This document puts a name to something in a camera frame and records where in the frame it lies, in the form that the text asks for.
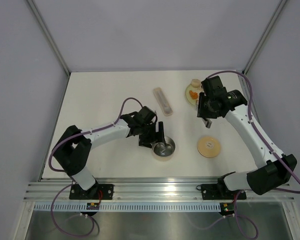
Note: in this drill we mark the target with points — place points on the steel lunch box bowl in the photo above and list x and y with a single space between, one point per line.
164 152

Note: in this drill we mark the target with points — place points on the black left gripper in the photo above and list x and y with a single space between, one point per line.
155 137

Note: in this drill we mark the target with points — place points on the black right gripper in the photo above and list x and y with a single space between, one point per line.
201 112

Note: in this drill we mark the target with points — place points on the white rice ball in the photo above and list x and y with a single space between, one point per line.
195 83

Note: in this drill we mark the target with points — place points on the aluminium rail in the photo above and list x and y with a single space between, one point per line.
144 189

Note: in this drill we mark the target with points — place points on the pale green plate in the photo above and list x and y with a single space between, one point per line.
192 102

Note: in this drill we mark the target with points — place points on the right aluminium frame post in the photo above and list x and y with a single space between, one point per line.
270 26

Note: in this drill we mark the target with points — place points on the aluminium frame post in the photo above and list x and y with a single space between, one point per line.
47 35
270 26

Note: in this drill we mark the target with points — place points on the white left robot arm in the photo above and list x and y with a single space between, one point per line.
74 147

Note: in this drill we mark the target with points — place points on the left aluminium frame post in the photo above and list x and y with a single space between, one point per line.
47 35

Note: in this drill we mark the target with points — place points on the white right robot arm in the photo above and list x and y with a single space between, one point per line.
273 167

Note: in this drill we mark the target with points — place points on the orange fried chicken piece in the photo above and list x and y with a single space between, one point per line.
194 95

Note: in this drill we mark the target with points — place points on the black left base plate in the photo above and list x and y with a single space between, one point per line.
102 191

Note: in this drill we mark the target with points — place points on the beige cutlery case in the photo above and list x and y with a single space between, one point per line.
162 101

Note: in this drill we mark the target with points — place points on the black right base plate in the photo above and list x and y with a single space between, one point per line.
217 191

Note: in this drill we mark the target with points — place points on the white slotted cable duct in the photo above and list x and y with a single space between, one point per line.
138 207

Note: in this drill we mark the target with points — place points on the metal tongs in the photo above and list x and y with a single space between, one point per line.
207 122

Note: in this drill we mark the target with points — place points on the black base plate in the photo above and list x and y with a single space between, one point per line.
102 191
217 191

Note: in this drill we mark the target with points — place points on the beige round lid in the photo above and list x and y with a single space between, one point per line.
208 147

